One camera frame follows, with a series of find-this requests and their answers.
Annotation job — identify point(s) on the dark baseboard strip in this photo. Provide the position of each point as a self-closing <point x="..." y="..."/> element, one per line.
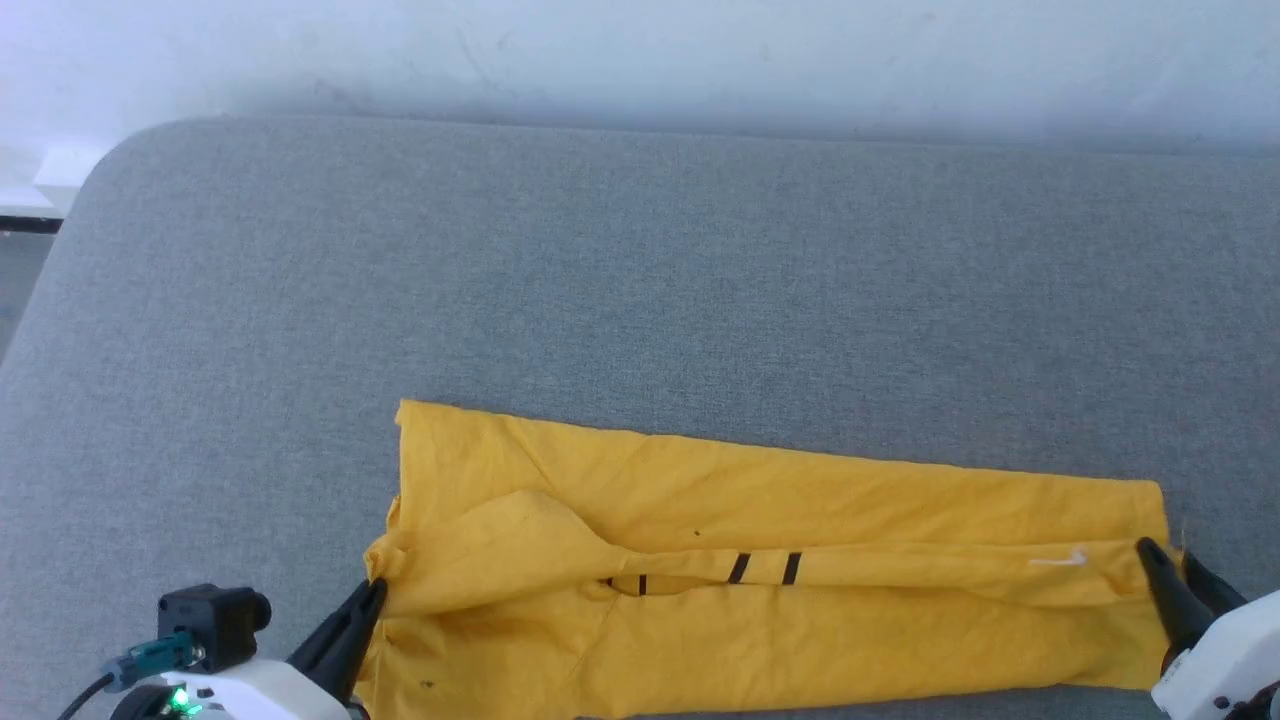
<point x="30" y="226"/>

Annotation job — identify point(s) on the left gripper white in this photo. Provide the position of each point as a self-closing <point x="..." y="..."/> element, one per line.
<point x="240" y="695"/>

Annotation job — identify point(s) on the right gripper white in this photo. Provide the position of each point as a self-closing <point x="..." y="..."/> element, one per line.
<point x="1235" y="660"/>

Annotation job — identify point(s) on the yellow t-shirt with white print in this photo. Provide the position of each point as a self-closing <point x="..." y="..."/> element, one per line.
<point x="760" y="640"/>

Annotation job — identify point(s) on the grey fabric sofa seat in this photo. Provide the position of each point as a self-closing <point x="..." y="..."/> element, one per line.
<point x="640" y="280"/>

